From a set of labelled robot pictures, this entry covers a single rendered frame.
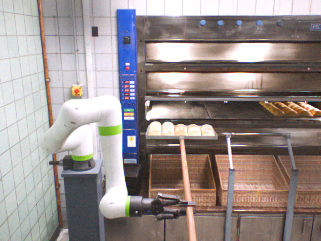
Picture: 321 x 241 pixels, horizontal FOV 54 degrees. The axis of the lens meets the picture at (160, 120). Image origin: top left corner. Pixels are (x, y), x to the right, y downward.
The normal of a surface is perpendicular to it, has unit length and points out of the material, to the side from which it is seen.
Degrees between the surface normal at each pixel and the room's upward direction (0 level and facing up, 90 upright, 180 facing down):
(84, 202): 90
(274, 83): 70
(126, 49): 90
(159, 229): 90
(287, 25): 90
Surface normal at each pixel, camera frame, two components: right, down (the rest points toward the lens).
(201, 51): -0.03, -0.08
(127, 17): -0.03, 0.26
